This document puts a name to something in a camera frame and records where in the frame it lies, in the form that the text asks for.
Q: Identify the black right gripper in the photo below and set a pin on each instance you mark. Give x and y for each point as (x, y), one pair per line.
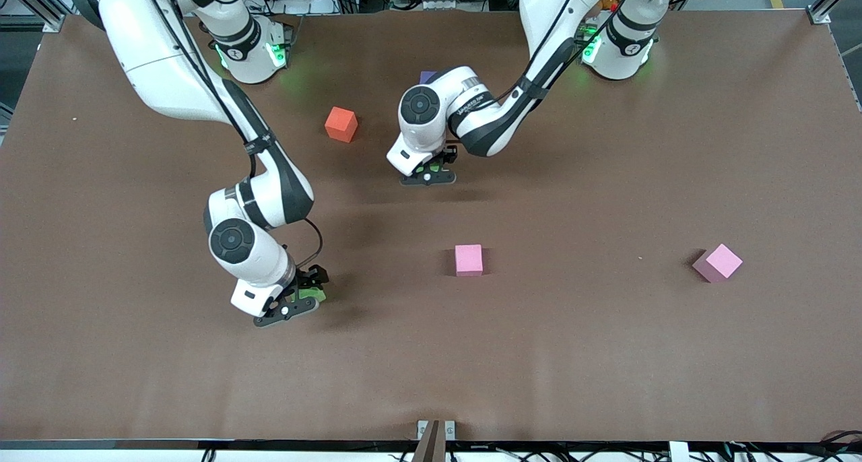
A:
(314, 275)

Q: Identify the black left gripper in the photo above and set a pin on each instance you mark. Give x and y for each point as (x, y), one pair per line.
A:
(448, 155)

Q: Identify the green foam block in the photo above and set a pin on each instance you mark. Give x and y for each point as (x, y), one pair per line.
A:
(314, 294)
(432, 168)

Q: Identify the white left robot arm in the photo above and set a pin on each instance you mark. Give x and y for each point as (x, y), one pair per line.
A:
(552, 4)

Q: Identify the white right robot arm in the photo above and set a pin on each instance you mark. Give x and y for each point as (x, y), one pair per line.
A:
(161, 64)

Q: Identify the purple foam block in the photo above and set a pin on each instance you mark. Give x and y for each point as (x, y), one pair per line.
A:
(427, 78)

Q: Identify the orange foam block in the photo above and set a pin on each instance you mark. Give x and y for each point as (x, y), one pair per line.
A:
(341, 123)

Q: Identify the brown table cover sheet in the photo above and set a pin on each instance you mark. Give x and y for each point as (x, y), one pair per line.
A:
(431, 354)

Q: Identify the pale pink foam block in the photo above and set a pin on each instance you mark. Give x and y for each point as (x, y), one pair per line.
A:
(718, 262)

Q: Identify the white label tag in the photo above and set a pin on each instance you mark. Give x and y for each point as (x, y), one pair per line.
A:
(679, 452)

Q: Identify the small metal bracket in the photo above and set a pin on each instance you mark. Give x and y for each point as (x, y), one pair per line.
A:
(422, 430)

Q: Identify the aluminium frame profile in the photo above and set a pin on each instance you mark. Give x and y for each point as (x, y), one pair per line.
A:
(40, 7)
(832, 1)

